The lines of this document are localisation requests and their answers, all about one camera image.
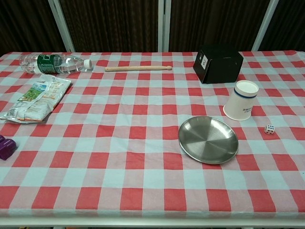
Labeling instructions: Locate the white paper cup blue stripe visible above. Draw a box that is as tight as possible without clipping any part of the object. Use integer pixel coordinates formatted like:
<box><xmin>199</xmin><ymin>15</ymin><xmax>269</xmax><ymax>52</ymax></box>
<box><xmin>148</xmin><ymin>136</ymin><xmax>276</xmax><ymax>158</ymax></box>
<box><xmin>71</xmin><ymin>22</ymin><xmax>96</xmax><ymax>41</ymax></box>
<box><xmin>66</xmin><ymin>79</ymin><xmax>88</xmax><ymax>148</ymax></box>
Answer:
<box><xmin>223</xmin><ymin>80</ymin><xmax>260</xmax><ymax>121</ymax></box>

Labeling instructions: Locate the round metal plate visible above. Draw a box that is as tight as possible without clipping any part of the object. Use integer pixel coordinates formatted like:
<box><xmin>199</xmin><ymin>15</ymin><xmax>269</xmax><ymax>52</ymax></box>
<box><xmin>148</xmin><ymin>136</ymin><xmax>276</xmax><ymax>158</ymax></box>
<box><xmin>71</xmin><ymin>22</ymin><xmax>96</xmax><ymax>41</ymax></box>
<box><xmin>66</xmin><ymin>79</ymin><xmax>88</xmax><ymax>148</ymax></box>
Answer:
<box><xmin>178</xmin><ymin>116</ymin><xmax>239</xmax><ymax>165</ymax></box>

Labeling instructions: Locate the red white checkered tablecloth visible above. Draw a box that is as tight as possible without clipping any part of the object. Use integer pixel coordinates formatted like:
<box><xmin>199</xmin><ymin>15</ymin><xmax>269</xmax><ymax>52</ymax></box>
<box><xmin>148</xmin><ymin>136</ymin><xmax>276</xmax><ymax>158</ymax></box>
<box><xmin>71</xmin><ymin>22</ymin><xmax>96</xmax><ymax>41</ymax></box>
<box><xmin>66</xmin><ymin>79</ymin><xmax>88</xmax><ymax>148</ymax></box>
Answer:
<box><xmin>0</xmin><ymin>51</ymin><xmax>305</xmax><ymax>219</ymax></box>

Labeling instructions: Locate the wooden drumstick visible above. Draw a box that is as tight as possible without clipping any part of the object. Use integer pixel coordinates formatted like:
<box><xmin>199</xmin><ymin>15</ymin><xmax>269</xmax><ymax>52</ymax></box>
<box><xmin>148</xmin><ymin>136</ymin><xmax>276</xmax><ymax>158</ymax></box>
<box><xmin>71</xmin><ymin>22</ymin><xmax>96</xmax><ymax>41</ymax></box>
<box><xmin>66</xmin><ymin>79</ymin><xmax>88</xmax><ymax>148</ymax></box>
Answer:
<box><xmin>104</xmin><ymin>65</ymin><xmax>173</xmax><ymax>72</ymax></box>

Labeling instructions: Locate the black cardboard box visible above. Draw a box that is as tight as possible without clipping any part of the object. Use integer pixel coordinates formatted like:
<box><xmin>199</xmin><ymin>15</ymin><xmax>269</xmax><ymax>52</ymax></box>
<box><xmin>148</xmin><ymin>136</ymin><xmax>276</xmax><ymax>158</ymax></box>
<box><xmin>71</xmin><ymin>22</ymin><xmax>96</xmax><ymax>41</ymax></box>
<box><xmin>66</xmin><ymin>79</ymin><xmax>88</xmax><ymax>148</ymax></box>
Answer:
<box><xmin>192</xmin><ymin>44</ymin><xmax>244</xmax><ymax>84</ymax></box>

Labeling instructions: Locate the brown fabric partition panel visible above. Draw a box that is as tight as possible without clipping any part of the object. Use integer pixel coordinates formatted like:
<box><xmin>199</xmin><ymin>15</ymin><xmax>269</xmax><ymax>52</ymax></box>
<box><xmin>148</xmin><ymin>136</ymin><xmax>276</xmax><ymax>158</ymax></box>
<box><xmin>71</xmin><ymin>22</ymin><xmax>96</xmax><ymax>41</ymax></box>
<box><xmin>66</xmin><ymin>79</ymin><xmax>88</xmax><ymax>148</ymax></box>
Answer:
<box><xmin>163</xmin><ymin>0</ymin><xmax>278</xmax><ymax>52</ymax></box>
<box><xmin>49</xmin><ymin>0</ymin><xmax>165</xmax><ymax>52</ymax></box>
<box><xmin>252</xmin><ymin>0</ymin><xmax>305</xmax><ymax>52</ymax></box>
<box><xmin>0</xmin><ymin>0</ymin><xmax>75</xmax><ymax>55</ymax></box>

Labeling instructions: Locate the clear plastic water bottle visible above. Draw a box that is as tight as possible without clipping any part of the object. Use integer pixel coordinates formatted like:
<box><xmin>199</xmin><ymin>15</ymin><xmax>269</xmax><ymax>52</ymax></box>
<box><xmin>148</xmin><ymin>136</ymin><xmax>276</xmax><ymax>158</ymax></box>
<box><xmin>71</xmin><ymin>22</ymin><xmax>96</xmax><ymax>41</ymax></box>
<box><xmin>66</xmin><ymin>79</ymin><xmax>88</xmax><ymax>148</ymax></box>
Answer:
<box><xmin>19</xmin><ymin>53</ymin><xmax>93</xmax><ymax>74</ymax></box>

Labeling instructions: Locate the crumpled snack bag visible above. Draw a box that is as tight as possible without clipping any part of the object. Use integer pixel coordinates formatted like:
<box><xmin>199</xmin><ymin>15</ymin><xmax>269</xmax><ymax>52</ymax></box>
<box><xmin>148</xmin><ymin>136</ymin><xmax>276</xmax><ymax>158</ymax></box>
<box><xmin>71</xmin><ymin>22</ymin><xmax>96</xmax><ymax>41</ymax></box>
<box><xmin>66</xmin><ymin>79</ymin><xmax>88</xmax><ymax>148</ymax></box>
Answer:
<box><xmin>0</xmin><ymin>73</ymin><xmax>72</xmax><ymax>124</ymax></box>

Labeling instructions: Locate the purple plastic block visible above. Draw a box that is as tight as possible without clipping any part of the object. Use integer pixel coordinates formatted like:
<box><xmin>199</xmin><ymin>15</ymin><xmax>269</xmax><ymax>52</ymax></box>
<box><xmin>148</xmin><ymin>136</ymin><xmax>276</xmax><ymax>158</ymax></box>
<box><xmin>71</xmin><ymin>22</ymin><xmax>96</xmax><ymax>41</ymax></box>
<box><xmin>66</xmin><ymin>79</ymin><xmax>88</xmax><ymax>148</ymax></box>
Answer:
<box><xmin>0</xmin><ymin>135</ymin><xmax>17</xmax><ymax>160</ymax></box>

